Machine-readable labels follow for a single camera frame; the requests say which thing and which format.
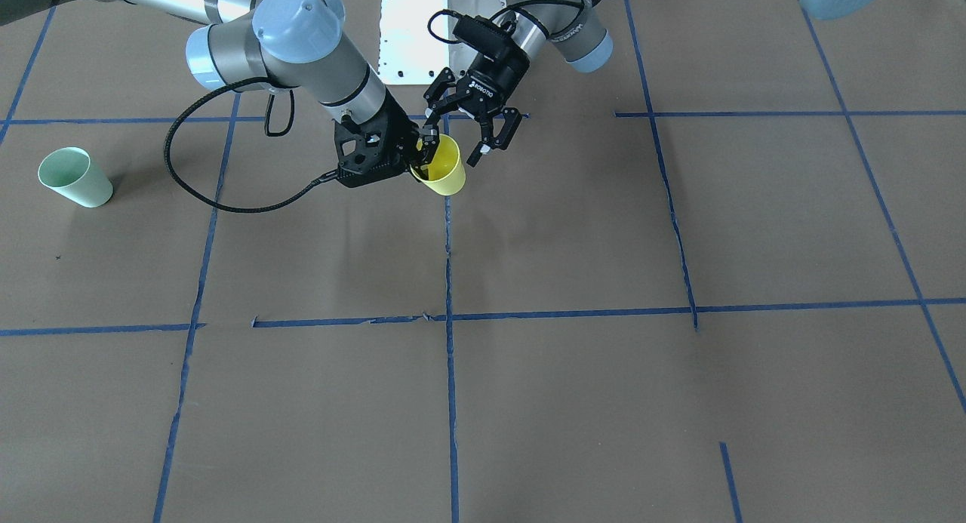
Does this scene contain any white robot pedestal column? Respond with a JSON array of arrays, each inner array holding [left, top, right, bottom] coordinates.
[[377, 0, 507, 85]]

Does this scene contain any green plastic cup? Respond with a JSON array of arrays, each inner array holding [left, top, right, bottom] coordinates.
[[37, 147, 114, 209]]

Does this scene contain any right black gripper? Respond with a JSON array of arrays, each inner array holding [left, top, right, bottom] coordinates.
[[370, 100, 439, 178]]

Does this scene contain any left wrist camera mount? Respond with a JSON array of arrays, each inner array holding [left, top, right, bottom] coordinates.
[[452, 15, 509, 53]]

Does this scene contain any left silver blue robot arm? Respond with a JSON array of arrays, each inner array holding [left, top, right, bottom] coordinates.
[[418, 0, 614, 165]]

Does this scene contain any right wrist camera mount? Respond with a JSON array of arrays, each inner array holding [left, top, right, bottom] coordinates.
[[334, 116, 408, 187]]

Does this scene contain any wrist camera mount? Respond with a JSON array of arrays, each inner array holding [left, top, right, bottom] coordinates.
[[334, 116, 408, 187], [452, 15, 509, 53]]

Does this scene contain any yellow plastic cup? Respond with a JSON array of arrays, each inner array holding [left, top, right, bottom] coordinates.
[[417, 134, 466, 196]]

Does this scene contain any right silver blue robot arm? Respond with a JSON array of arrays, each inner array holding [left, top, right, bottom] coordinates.
[[2, 0, 432, 187]]

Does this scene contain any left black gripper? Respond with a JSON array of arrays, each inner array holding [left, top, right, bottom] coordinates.
[[422, 39, 531, 168]]

